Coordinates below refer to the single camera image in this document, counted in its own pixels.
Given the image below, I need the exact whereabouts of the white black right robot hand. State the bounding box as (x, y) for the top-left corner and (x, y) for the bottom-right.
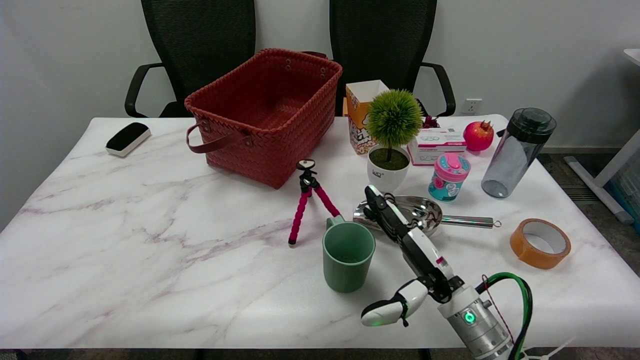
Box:
(361, 185), (465, 328)

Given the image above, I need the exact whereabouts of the green mug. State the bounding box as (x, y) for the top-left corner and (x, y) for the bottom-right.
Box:
(322, 215), (377, 294)

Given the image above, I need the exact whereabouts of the shiny metal scoop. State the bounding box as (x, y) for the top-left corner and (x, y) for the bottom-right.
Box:
(353, 195), (502, 239)

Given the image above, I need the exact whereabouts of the pink teal kids cup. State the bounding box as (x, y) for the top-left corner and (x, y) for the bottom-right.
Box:
(428, 152), (471, 203)

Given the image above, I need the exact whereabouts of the orange tape roll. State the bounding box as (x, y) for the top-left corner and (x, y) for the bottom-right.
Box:
(510, 218), (572, 270)

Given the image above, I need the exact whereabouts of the white pink carton box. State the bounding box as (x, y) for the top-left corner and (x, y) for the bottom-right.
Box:
(407, 128), (468, 166)

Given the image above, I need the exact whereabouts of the grey transparent water bottle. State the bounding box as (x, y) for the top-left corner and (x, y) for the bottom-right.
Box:
(481, 107), (557, 199)

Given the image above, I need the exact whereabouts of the red pomegranate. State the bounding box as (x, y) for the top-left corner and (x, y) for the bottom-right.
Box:
(463, 120), (495, 153)

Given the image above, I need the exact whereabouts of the pink flexible mini tripod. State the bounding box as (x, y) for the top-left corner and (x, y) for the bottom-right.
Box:
(288, 159), (346, 247)

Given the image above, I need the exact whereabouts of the green ball plant white pot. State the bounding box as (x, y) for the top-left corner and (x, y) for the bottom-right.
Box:
(366, 89), (425, 195)

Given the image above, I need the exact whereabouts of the orange white popcorn box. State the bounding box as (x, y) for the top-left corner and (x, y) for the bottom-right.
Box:
(345, 79), (391, 155)

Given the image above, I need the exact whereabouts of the white side desk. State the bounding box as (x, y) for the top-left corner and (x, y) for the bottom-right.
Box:
(564, 48), (640, 226)

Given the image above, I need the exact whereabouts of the red woven basket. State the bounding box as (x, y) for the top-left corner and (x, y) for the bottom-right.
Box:
(184, 48), (344, 190)

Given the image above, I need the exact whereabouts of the black mesh office chair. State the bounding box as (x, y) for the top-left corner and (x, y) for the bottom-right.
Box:
(327, 0), (457, 118)
(124, 0), (258, 118)

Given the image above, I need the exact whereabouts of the blue storage bin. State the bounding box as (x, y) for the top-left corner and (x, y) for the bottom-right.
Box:
(606, 160), (640, 236)

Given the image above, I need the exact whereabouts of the black white board eraser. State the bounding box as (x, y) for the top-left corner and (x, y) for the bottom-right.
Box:
(105, 122), (152, 158)

